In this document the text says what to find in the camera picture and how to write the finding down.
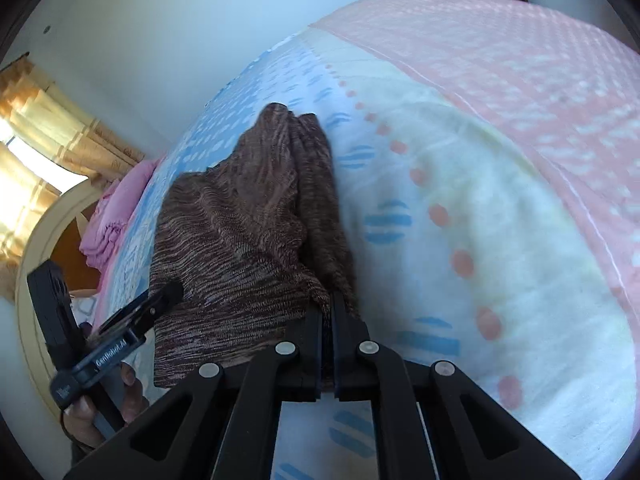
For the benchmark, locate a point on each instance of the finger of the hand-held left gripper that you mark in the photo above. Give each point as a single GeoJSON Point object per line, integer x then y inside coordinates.
{"type": "Point", "coordinates": [150, 307]}

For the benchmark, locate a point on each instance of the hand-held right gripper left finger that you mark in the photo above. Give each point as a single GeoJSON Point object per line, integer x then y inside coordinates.
{"type": "Point", "coordinates": [312, 355]}

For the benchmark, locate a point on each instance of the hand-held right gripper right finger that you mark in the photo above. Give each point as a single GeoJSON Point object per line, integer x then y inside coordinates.
{"type": "Point", "coordinates": [341, 355]}

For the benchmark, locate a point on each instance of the person's left hand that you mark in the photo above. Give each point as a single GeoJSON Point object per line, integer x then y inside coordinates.
{"type": "Point", "coordinates": [134, 395]}

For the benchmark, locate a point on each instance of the brown knitted garment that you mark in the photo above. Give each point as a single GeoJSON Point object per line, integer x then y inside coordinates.
{"type": "Point", "coordinates": [240, 240]}

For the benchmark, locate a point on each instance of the folded pink quilt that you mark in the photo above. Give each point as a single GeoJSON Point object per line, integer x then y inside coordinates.
{"type": "Point", "coordinates": [112, 220]}

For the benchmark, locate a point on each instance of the window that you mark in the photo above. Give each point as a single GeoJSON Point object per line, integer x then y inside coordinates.
{"type": "Point", "coordinates": [35, 160]}

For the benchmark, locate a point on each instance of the printed dotted bed blanket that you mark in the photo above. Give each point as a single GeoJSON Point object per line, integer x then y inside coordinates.
{"type": "Point", "coordinates": [450, 160]}

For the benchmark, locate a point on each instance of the yellow patterned curtain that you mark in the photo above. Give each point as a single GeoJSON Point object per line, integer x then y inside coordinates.
{"type": "Point", "coordinates": [75, 125]}

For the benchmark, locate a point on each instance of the cream and wood headboard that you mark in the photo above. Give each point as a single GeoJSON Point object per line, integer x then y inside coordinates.
{"type": "Point", "coordinates": [30, 280]}

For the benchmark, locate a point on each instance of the white patterned pillow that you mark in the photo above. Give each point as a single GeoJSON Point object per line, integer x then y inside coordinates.
{"type": "Point", "coordinates": [82, 307]}

